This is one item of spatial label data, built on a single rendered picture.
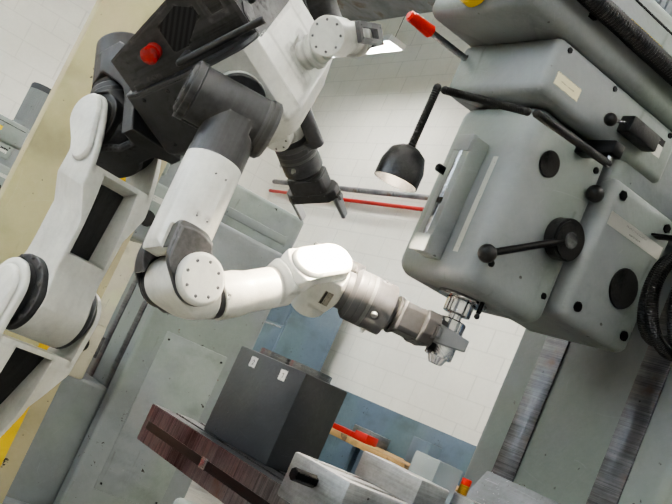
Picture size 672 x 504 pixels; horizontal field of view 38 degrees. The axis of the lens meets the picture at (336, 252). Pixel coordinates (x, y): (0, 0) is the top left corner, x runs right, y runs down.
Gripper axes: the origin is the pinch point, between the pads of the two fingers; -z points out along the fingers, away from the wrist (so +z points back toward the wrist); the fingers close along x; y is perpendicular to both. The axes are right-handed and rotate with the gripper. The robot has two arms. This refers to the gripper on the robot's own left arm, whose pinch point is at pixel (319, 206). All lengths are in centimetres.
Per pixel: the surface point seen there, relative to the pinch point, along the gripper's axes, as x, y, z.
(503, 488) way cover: 45, -49, -32
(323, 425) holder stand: 14, -51, -14
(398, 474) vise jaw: 43, -77, 9
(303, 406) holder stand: 12, -52, -8
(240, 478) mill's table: 9, -72, -3
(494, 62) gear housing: 53, -16, 40
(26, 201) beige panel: -111, 26, -11
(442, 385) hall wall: -168, 340, -450
